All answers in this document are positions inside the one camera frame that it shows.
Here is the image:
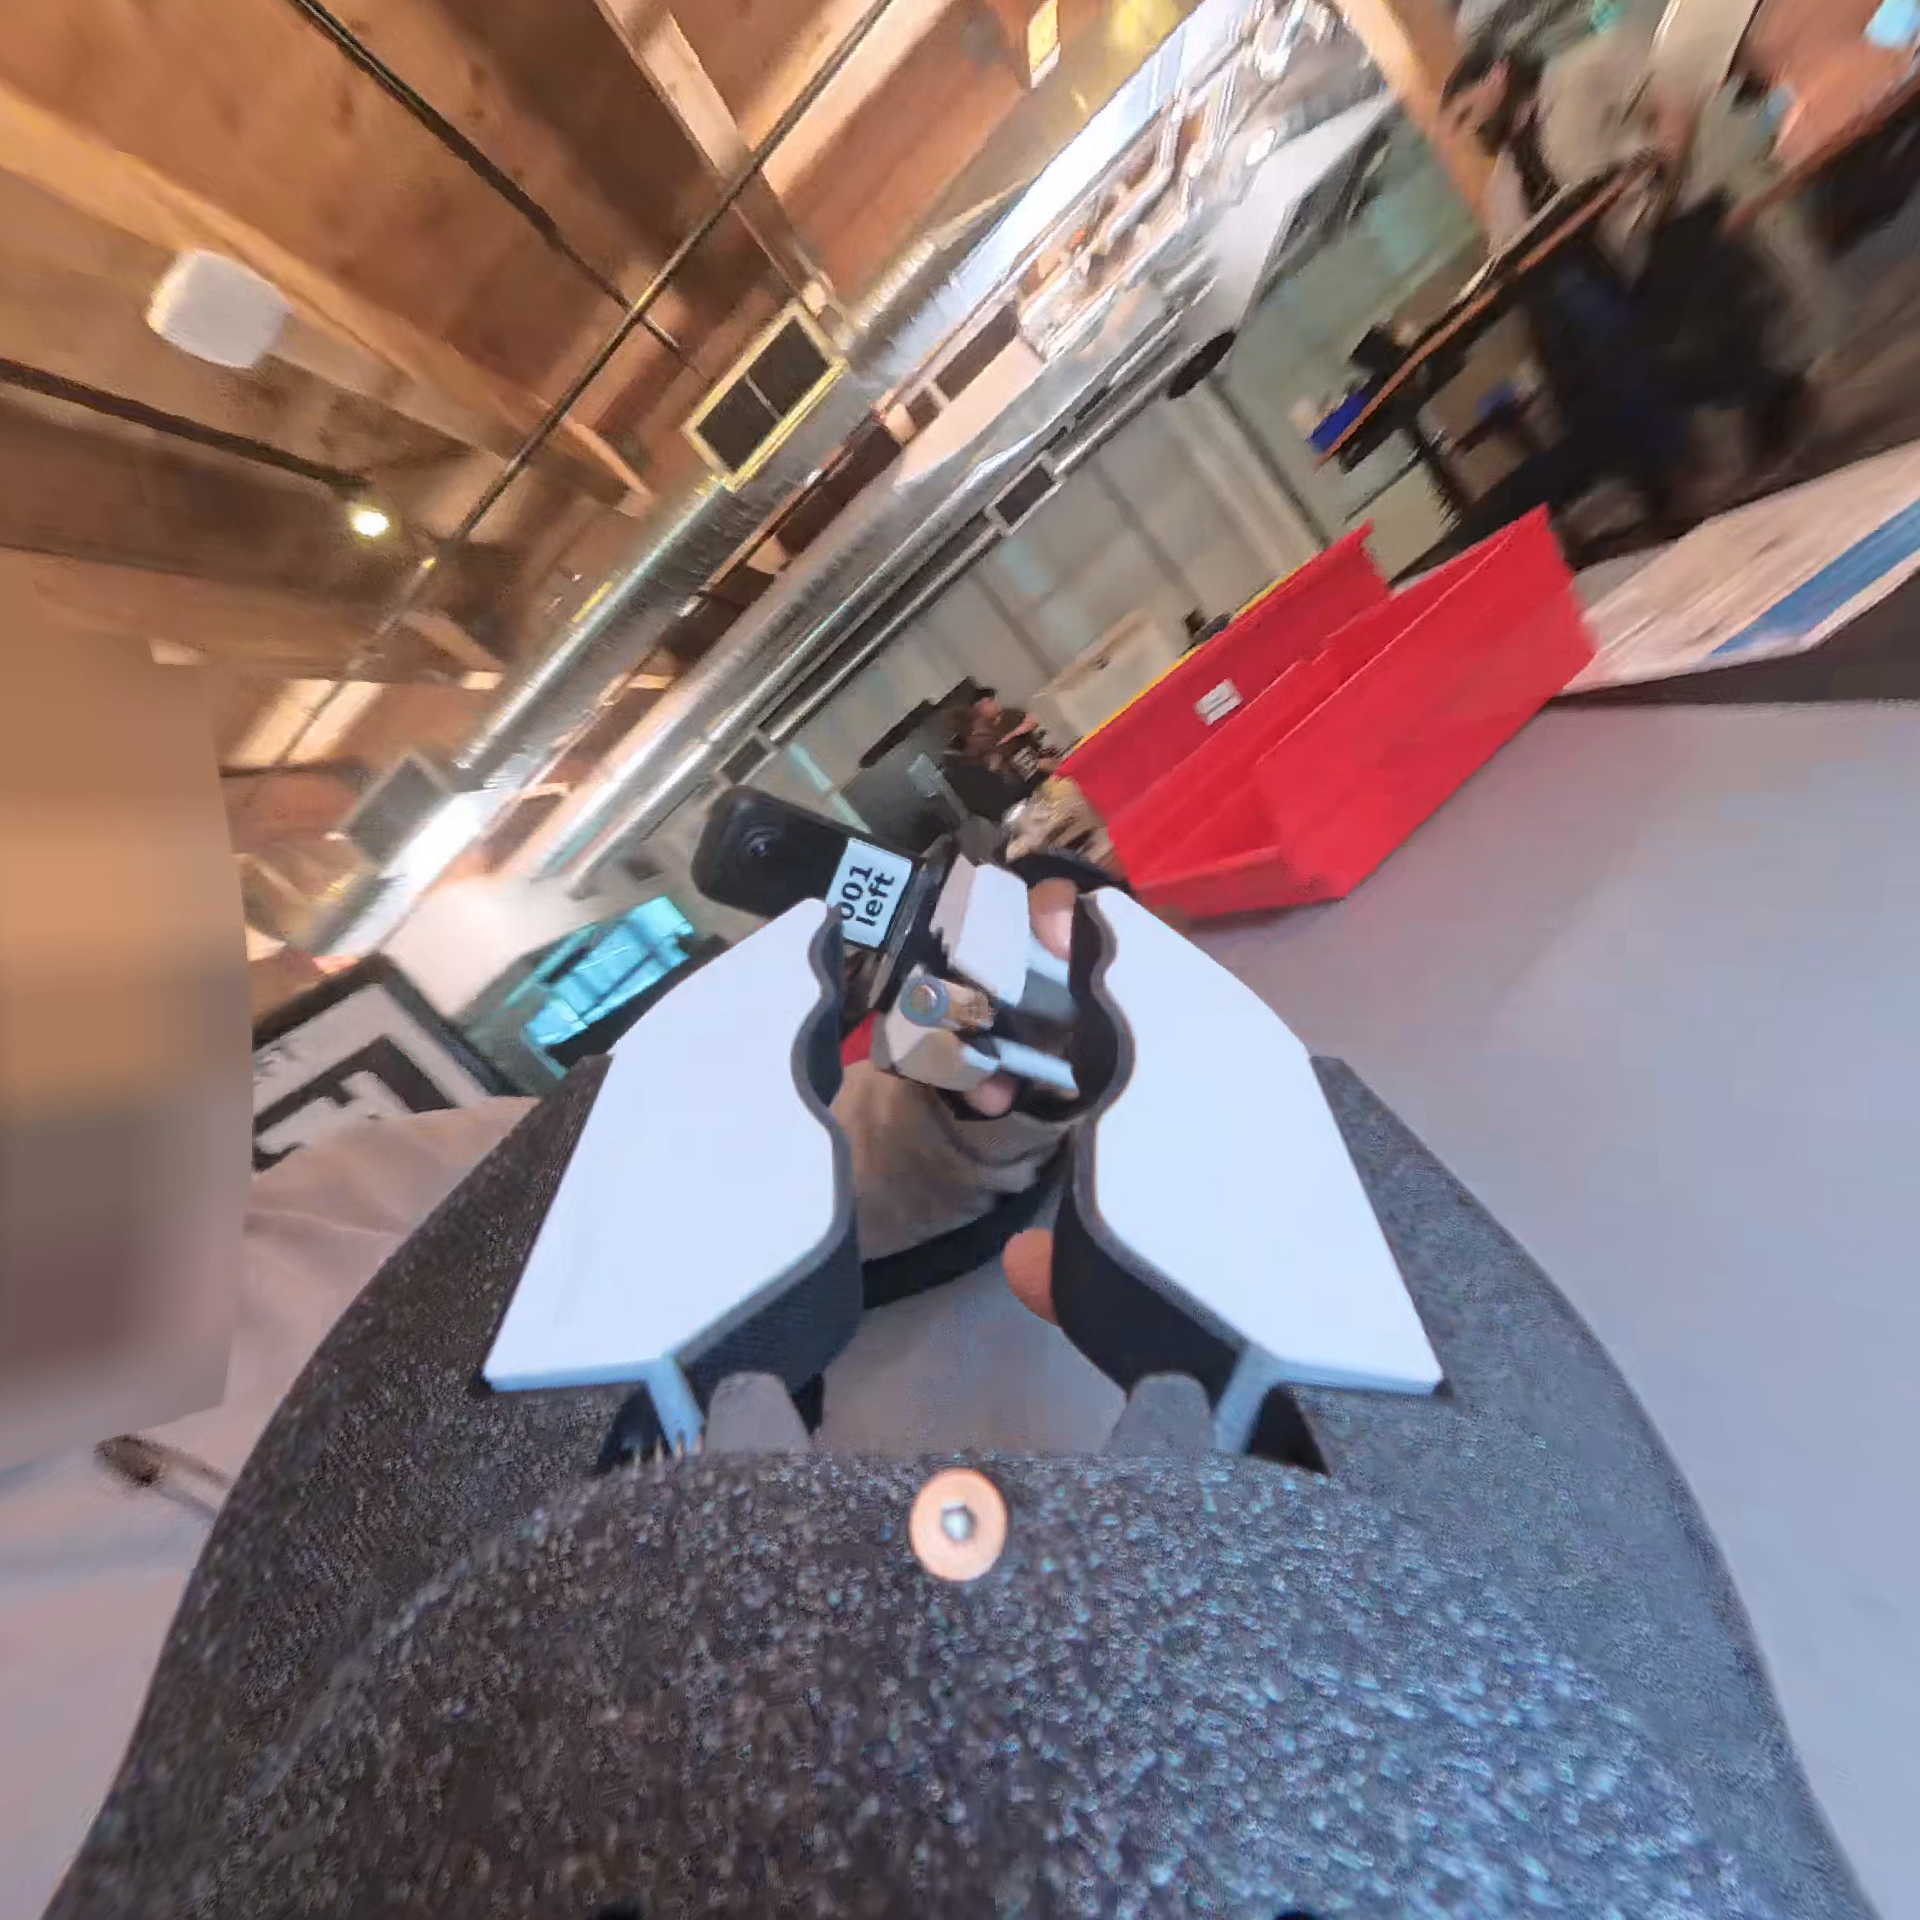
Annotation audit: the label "stacked red plastic bins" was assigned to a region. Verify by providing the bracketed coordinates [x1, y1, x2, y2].
[1055, 522, 1394, 881]

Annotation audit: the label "metal air duct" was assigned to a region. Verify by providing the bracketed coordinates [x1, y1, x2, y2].
[457, 225, 1263, 887]

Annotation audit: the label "ceiling vent grille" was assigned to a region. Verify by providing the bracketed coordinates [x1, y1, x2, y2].
[680, 297, 852, 491]

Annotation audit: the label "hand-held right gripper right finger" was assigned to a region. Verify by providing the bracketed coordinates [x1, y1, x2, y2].
[1049, 889, 1446, 1455]

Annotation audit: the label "person's left hand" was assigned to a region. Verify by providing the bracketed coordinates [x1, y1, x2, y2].
[961, 874, 1086, 1125]

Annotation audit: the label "red plastic bin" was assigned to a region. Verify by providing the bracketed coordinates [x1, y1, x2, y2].
[1131, 505, 1596, 922]

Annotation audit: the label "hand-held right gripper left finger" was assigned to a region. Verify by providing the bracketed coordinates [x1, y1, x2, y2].
[480, 900, 867, 1456]

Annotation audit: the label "tall wooden desk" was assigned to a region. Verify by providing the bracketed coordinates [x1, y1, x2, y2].
[1310, 152, 1673, 473]

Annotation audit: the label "framed marker poster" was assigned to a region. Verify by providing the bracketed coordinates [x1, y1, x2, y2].
[249, 955, 513, 1176]

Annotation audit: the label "white ceiling access point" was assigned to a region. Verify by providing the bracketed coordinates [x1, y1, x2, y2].
[144, 250, 291, 370]

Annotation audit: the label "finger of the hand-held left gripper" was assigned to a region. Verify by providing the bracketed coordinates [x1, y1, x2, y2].
[874, 1012, 1004, 1092]
[934, 860, 1041, 999]

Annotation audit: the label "white paper with blue band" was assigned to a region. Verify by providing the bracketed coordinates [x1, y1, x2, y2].
[1563, 447, 1920, 696]

